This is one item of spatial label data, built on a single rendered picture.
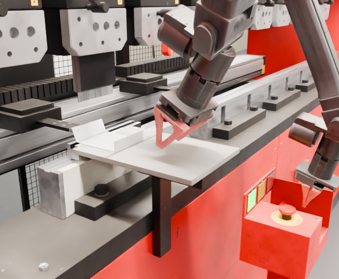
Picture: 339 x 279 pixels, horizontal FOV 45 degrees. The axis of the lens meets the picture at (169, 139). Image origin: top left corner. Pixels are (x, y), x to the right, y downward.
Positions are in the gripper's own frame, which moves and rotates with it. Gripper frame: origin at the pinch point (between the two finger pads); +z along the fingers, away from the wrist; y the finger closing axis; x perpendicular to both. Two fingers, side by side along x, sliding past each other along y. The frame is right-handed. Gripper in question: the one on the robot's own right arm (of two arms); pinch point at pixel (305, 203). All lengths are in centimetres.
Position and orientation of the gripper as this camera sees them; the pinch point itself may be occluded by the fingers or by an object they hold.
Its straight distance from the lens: 110.0
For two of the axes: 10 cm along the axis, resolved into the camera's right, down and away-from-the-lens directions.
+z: -2.3, 8.7, 4.4
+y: -8.0, -4.2, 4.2
